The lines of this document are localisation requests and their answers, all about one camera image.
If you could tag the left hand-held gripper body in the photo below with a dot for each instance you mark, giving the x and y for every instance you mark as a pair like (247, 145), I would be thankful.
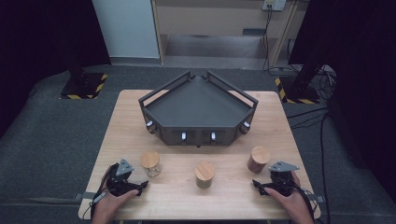
(122, 179)

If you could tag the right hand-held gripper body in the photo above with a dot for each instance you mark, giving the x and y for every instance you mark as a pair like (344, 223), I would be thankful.
(281, 180)

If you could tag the glass jar with pale beans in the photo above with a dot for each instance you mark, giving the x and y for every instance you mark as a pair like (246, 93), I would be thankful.
(150, 159)

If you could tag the glass jar with red-brown contents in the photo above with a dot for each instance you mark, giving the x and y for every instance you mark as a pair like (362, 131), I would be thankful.
(259, 155)

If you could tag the glass jar with olive contents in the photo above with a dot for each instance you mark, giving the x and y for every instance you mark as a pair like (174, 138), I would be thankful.
(205, 171)

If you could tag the black corner shelf rack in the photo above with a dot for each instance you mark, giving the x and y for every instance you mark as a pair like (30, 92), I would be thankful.
(196, 105)

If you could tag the person's right hand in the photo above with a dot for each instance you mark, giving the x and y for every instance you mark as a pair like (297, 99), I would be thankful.
(289, 200)

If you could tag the person's left hand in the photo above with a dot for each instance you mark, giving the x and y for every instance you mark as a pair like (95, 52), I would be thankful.
(113, 202)

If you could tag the grey table edge tab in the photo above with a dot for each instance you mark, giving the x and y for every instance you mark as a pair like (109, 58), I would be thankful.
(85, 195)
(318, 198)

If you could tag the hazard-striped stand base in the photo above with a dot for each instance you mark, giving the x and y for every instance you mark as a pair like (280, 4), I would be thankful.
(82, 90)
(299, 96)

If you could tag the dark curtain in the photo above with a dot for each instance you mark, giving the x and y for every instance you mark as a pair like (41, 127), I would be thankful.
(43, 37)
(361, 62)

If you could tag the white panel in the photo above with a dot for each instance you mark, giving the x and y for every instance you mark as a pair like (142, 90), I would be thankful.
(126, 28)

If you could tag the black stand post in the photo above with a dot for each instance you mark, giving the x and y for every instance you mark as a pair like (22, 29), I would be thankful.
(76, 68)
(306, 76)

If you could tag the wall power outlet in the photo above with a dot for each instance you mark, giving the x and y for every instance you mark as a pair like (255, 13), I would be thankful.
(274, 4)

